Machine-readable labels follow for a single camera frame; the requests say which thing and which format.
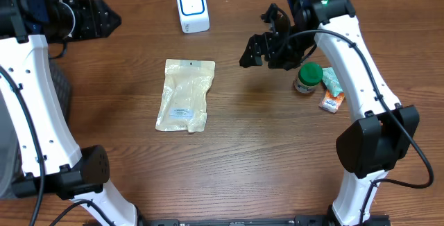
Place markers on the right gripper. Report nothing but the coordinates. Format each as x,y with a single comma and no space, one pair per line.
269,43

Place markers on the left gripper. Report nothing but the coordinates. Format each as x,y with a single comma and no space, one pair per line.
98,15

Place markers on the green lid jar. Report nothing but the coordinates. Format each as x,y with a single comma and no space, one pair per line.
308,78

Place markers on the beige paper pouch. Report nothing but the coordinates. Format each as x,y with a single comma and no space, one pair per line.
183,105

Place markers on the teal tissue packet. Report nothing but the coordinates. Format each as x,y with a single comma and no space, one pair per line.
331,81

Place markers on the orange snack packet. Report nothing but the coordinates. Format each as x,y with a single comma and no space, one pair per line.
331,103

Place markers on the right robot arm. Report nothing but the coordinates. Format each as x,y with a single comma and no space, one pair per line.
382,128

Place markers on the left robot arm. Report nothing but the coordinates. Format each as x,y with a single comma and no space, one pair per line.
39,155

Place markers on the white barcode scanner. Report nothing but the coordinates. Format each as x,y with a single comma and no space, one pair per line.
194,16

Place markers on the grey plastic mesh basket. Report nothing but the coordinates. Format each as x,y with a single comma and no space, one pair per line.
11,161

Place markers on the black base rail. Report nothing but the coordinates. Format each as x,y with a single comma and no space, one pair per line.
236,222

